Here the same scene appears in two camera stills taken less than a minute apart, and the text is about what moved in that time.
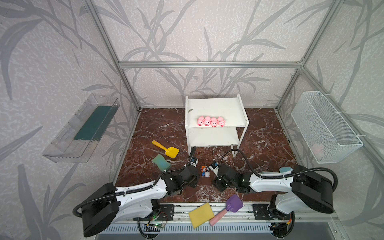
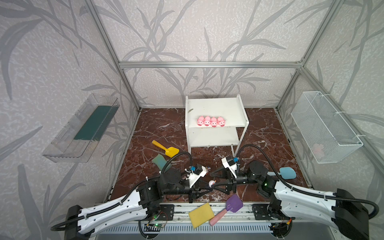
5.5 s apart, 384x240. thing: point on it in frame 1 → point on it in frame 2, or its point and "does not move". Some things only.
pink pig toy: (213, 122) does not move
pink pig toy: (221, 121) does not move
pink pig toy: (207, 120) does not move
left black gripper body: (194, 175) → (191, 191)
